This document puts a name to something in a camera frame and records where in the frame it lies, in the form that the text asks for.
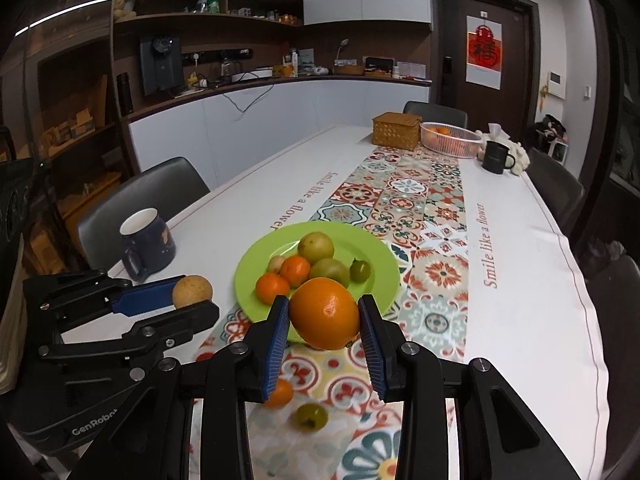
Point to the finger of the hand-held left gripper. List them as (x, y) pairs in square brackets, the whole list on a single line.
[(190, 316), (145, 297)]

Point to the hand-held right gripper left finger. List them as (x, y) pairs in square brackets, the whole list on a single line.
[(277, 345)]

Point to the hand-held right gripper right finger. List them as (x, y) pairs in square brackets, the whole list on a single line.
[(372, 350)]

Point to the tan round fruit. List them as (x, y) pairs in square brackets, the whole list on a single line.
[(192, 291)]

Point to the orange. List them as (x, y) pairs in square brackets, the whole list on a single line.
[(272, 287), (295, 270), (441, 130), (325, 312), (280, 394)]

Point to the small tan fruit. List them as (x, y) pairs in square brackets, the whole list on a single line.
[(276, 263)]

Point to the pale green pear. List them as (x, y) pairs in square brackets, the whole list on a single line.
[(331, 270)]

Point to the green plate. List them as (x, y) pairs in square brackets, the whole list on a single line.
[(380, 255)]

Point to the yellow pear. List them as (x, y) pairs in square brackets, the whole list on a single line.
[(316, 246)]

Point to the dark blue mug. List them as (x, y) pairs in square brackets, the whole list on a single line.
[(147, 245)]

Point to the grey chair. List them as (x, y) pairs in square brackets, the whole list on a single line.
[(555, 185), (435, 110), (617, 335), (145, 195)]

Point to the beige cloth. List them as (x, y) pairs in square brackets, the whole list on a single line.
[(10, 335)]

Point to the white floral patterned tablecloth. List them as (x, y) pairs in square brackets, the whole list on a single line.
[(525, 285)]

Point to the wooden shelf unit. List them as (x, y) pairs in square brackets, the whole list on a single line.
[(75, 135)]

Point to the white counter cabinet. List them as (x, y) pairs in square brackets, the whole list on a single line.
[(280, 135)]

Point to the black thermos bottle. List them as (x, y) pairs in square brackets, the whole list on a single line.
[(124, 92)]

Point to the pink plastic basket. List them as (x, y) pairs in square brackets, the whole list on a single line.
[(452, 147)]

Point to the wicker basket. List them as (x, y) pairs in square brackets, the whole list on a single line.
[(397, 131)]

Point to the black mug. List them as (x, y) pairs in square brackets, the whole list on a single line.
[(495, 157)]

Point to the orange in pink basket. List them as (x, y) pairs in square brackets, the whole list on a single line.
[(441, 130)]

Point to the black water dispenser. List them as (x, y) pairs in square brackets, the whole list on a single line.
[(161, 67)]

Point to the white fluffy cloth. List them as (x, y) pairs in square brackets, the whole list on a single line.
[(520, 159)]

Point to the white tissue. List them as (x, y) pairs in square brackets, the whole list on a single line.
[(496, 131)]

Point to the white stool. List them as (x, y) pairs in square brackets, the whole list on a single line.
[(557, 151)]

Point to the wicker tray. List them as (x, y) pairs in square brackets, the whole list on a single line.
[(348, 70)]

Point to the white card stand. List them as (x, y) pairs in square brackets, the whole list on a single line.
[(413, 70)]

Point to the black box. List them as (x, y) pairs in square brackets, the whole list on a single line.
[(379, 66)]

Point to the dark bag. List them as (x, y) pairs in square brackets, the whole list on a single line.
[(552, 127)]

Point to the silver desk lamp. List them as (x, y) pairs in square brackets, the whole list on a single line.
[(342, 47)]

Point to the red door poster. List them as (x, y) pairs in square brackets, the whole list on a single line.
[(484, 55)]

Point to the dark brown door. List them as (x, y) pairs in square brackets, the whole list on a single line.
[(450, 35)]

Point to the glass sliding door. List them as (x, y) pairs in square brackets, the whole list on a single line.
[(620, 110)]

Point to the white wall intercom panel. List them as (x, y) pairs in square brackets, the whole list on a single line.
[(556, 85)]

